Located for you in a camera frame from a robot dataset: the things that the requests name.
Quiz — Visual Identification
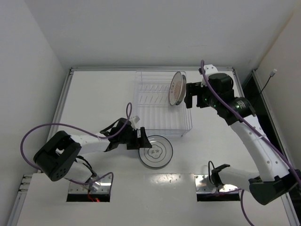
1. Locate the orange sunburst plate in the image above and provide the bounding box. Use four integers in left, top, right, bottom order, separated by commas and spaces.
168, 71, 182, 106

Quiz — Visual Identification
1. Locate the black rimmed clover plate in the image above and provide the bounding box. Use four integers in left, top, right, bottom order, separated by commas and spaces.
139, 135, 174, 169

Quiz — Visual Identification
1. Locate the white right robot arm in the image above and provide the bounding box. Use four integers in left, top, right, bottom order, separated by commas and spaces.
184, 73, 301, 205

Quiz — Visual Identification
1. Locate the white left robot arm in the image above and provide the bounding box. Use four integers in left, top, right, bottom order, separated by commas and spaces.
33, 117, 152, 185

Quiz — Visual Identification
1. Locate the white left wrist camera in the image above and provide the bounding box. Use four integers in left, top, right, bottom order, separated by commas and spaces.
129, 116, 140, 129

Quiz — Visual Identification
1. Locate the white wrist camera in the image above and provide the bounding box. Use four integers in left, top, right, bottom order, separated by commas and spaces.
129, 116, 140, 129
203, 65, 219, 76

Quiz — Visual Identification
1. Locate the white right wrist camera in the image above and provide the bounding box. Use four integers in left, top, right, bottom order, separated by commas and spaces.
203, 65, 219, 76

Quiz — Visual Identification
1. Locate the clear wire dish rack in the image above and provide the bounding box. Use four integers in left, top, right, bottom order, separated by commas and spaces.
133, 70, 192, 137

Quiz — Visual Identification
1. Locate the black wall cable with plug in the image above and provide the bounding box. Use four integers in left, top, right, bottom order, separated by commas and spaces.
260, 68, 277, 94

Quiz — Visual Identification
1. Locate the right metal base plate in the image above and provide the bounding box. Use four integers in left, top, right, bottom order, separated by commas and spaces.
194, 174, 239, 194

